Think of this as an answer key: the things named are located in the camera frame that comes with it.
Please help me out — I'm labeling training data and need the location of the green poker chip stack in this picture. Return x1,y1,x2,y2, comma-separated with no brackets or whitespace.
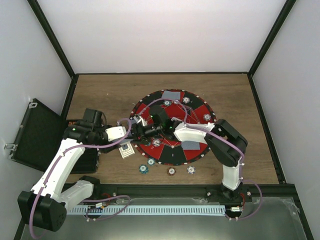
139,164,149,174

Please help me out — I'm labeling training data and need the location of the black frame post right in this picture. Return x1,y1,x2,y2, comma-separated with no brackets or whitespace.
248,0,297,76

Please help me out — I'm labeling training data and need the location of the green chip mat edge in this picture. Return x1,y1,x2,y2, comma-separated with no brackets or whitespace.
147,158,156,166

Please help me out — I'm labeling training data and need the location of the black poker set case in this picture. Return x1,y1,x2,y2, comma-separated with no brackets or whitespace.
8,98,103,172

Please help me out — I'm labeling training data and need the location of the blue white poker chip stack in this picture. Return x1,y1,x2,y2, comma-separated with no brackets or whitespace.
186,165,196,175

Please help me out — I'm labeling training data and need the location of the blue white chips seat eight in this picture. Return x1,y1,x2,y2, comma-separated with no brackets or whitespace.
203,114,211,122

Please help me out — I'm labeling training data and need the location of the round red black poker mat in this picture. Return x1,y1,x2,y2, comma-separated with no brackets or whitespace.
129,89,217,166

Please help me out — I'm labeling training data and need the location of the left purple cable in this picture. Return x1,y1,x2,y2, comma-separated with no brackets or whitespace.
28,117,133,240

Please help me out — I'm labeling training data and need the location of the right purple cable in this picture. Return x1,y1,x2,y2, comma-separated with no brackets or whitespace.
139,98,263,221

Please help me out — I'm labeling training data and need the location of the white card box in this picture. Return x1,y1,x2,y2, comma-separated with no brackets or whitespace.
119,143,135,159

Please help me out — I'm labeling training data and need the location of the green chips seat five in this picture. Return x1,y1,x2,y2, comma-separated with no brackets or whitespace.
163,100,172,106

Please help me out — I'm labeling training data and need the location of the dealt card seat five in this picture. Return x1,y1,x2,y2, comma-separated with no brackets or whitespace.
161,90,181,100

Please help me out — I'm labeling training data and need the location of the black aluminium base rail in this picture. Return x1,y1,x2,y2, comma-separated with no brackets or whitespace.
96,183,298,204

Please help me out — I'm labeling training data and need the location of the black frame post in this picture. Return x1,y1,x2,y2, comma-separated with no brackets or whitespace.
26,0,76,77
248,0,297,76

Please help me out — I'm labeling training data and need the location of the dealt card seat ten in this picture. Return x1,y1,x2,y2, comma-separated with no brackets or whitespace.
181,141,201,151

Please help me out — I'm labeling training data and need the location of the orange brown poker chip stack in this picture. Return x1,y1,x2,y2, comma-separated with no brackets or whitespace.
167,167,176,177

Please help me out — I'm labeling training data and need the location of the light blue slotted cable duct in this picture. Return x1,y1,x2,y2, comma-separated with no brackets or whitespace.
67,205,226,216

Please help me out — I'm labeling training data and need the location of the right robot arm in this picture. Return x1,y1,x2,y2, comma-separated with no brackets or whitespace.
130,105,248,202

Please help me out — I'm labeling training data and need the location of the black frame post left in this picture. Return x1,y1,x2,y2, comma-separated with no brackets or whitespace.
26,0,76,77

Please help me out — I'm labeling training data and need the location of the purple cable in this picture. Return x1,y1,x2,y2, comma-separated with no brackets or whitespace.
28,117,133,240
139,98,263,221

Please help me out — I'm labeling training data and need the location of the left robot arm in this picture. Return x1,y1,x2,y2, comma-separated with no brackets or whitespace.
17,108,132,239

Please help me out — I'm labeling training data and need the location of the blue white chips seat six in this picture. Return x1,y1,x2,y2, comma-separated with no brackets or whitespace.
182,97,190,104

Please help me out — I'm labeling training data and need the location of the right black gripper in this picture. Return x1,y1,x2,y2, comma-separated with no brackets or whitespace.
127,123,164,145

